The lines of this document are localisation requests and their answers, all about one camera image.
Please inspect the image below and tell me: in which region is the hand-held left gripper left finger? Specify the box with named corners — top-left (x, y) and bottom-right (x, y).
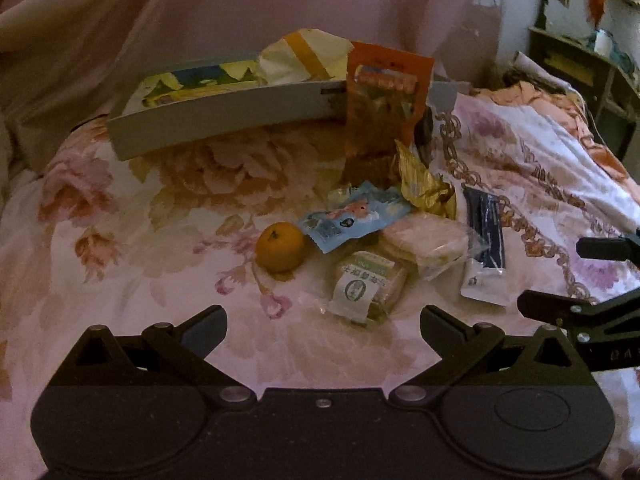
top-left (50, 304), bottom-right (258, 408)

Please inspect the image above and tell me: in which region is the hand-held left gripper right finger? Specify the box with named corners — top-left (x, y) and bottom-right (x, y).
top-left (390, 304), bottom-right (598, 407)

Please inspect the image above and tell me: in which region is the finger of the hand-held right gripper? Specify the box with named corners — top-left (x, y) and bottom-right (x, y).
top-left (517, 289), bottom-right (640, 346)
top-left (575, 230), bottom-right (640, 262)

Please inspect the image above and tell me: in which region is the green label pastry packet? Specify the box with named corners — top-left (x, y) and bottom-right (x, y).
top-left (327, 250), bottom-right (408, 328)

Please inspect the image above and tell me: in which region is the pink round biscuit packet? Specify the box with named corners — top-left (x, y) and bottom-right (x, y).
top-left (377, 212), bottom-right (488, 281)

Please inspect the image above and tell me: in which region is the dark blue and white packet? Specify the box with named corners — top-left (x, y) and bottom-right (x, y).
top-left (460, 185), bottom-right (508, 306)

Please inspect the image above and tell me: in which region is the mandarin orange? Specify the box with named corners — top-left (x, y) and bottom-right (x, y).
top-left (256, 222), bottom-right (306, 274)

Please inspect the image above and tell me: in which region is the light blue snack packet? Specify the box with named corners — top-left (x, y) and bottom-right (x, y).
top-left (298, 180), bottom-right (412, 254)

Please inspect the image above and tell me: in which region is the gold foil wrapper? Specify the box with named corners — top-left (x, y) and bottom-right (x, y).
top-left (395, 140), bottom-right (458, 221)

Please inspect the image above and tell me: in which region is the grey cardboard box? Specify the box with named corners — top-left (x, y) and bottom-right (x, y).
top-left (107, 52), bottom-right (473, 161)

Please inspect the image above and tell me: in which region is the orange snack bag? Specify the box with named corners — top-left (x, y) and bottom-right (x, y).
top-left (341, 41), bottom-right (435, 188)

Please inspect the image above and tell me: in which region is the floral bedsheet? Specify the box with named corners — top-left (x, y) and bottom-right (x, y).
top-left (0, 80), bottom-right (640, 480)

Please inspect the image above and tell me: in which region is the orange cloth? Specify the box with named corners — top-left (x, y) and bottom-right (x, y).
top-left (470, 80), bottom-right (631, 181)

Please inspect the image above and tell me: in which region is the yellow and blue flat packet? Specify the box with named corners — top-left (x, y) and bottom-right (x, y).
top-left (142, 60), bottom-right (261, 108)

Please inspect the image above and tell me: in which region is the white and yellow snack bag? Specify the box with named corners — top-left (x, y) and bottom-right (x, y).
top-left (257, 28), bottom-right (353, 83)

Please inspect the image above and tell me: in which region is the pink curtain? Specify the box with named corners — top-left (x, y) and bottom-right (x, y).
top-left (0, 0), bottom-right (501, 171)

